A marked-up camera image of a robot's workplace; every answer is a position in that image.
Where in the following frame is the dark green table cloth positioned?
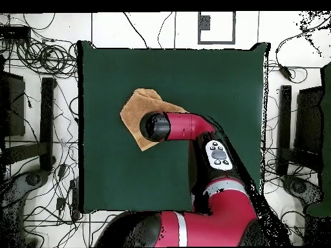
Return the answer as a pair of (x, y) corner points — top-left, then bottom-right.
(77, 40), (271, 214)

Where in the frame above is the green cloth drape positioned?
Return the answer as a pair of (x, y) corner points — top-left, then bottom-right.
(306, 61), (331, 218)

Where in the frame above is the dark box on stand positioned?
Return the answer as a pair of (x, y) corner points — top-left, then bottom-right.
(0, 70), (26, 138)
(294, 86), (324, 156)

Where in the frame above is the black power adapter with cable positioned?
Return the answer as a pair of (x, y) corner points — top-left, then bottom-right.
(274, 25), (308, 84)

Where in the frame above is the grey office chair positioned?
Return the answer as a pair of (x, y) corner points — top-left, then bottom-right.
(281, 174), (324, 207)
(0, 169), (50, 247)

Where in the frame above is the tan terry towel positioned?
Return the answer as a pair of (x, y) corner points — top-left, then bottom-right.
(119, 88), (188, 152)

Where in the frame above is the grey square floor frame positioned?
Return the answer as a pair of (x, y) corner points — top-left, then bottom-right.
(197, 11), (237, 45)

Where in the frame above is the flat black box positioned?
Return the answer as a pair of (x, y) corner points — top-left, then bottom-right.
(0, 25), (32, 41)

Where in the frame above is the black power strip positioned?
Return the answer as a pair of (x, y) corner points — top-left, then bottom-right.
(69, 178), (81, 221)

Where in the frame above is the tangled black cable coil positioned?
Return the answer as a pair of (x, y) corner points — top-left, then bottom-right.
(15, 36), (78, 78)

